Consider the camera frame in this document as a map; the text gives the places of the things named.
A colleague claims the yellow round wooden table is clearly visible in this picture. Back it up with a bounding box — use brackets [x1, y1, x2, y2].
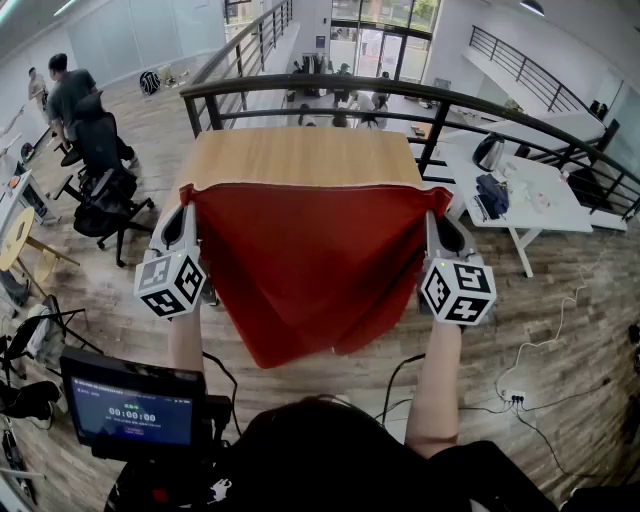
[0, 205, 81, 299]

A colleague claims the person's black shirt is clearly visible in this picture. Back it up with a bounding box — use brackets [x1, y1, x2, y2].
[104, 394, 556, 512]

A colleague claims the black power cable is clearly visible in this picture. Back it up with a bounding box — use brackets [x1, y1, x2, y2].
[459, 379, 611, 476]

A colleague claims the red cloth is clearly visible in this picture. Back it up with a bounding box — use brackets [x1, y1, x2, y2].
[178, 182, 454, 370]

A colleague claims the person's left forearm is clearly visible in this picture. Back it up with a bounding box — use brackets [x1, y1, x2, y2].
[168, 304, 206, 374]

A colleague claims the white cable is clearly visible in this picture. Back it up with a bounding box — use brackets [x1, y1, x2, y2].
[494, 234, 616, 401]

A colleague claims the white table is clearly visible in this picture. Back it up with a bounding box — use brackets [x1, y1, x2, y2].
[439, 142, 594, 279]

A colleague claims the glass entrance door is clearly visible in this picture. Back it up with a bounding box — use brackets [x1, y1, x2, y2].
[357, 27, 431, 81]

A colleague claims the black monitor screen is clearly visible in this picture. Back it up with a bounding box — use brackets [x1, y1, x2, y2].
[59, 347, 234, 461]

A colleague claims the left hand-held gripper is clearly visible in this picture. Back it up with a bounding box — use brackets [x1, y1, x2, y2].
[133, 200, 219, 320]

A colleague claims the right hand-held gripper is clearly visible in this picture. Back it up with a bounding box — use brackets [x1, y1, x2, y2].
[418, 209, 497, 327]

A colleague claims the grey garment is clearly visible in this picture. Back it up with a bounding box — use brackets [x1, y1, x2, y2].
[27, 304, 66, 366]

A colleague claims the dark blue cloth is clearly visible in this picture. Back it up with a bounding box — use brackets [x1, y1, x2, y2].
[474, 173, 510, 220]

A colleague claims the clear plastic bag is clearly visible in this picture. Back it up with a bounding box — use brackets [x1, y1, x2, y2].
[519, 179, 557, 212]

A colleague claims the person's right forearm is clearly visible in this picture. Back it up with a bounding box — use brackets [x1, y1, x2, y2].
[404, 317, 464, 459]

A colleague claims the black folding chair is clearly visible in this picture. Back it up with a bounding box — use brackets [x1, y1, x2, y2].
[0, 294, 104, 381]

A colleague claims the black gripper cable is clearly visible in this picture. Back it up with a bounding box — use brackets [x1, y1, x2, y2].
[202, 352, 241, 436]
[382, 353, 426, 426]

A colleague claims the black office chair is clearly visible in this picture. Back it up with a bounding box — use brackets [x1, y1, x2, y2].
[52, 92, 155, 269]

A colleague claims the steel kettle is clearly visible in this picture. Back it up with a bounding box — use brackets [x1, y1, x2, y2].
[472, 133, 506, 172]

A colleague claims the black balcony railing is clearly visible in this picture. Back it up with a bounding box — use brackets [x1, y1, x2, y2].
[468, 24, 609, 119]

